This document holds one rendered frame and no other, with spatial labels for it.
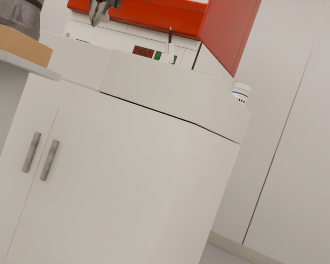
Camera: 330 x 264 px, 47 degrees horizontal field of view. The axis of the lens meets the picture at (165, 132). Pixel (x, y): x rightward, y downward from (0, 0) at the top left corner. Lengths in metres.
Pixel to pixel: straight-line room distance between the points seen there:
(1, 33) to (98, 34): 1.16
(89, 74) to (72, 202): 0.42
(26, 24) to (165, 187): 0.57
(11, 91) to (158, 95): 0.41
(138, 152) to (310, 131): 2.18
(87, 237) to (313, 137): 2.26
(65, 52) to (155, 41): 0.68
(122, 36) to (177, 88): 0.96
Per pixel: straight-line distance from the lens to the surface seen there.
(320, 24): 3.36
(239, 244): 3.21
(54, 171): 1.30
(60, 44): 1.38
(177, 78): 1.12
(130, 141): 1.15
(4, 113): 1.06
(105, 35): 2.09
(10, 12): 1.06
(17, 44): 1.02
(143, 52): 1.93
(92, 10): 1.40
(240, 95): 1.60
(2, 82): 1.04
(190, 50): 1.84
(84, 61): 1.30
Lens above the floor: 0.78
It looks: 1 degrees down
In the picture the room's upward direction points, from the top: 20 degrees clockwise
